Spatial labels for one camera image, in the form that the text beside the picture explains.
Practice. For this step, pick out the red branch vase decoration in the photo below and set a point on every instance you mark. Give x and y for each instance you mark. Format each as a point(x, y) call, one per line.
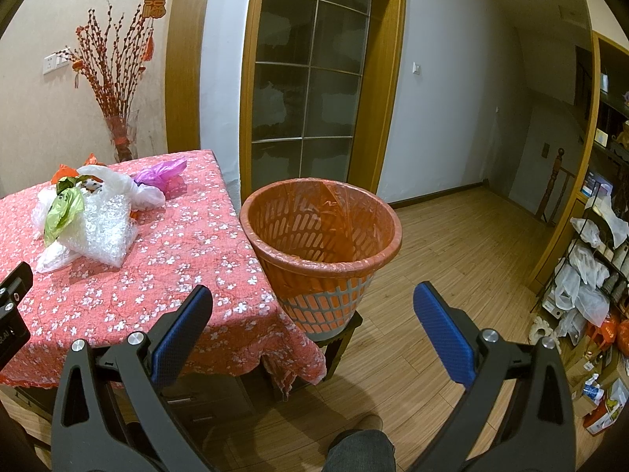
point(109, 57)

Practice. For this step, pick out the green paw-print plastic bag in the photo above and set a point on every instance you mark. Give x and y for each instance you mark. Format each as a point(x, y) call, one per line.
point(66, 206)

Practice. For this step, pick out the white plastic bag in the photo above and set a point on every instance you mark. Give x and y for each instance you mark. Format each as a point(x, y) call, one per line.
point(143, 197)

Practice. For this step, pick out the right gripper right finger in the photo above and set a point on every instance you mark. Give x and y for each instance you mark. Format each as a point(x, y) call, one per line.
point(537, 432)

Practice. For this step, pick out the orange lined trash basket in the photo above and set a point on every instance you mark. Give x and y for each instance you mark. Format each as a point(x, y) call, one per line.
point(320, 243)

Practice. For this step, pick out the red hanging knot ornament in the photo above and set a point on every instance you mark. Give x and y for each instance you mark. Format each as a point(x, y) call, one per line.
point(152, 10)

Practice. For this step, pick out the wall light switch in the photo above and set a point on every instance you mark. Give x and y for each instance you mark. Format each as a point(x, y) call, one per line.
point(416, 68)

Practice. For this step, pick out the white wall outlet panel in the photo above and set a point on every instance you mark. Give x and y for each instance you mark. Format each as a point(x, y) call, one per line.
point(54, 61)

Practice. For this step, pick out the red floral tablecloth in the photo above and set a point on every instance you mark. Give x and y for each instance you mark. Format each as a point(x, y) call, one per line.
point(194, 238)

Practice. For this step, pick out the glass sliding door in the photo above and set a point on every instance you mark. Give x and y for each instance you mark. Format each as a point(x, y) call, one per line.
point(308, 76)

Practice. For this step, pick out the person's leg and shoe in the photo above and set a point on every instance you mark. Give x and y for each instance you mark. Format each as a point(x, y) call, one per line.
point(363, 448)

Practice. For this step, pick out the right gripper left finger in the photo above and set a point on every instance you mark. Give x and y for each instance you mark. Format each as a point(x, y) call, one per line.
point(110, 414)

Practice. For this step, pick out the wooden chair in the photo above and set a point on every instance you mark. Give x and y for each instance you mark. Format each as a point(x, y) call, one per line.
point(553, 186)

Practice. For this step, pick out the cluttered storage shelf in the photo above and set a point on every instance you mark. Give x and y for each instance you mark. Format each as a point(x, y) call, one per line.
point(581, 281)

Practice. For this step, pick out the orange plastic bag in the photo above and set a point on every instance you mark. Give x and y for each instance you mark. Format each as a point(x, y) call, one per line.
point(67, 171)

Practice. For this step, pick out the bubble wrap sheet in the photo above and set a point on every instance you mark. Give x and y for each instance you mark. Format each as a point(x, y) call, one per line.
point(103, 232)

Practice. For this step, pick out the purple plastic bag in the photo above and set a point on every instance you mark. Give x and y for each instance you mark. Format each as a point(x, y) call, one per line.
point(160, 175)

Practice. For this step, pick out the black stool under basket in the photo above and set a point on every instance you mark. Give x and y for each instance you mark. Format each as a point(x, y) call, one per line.
point(335, 347)

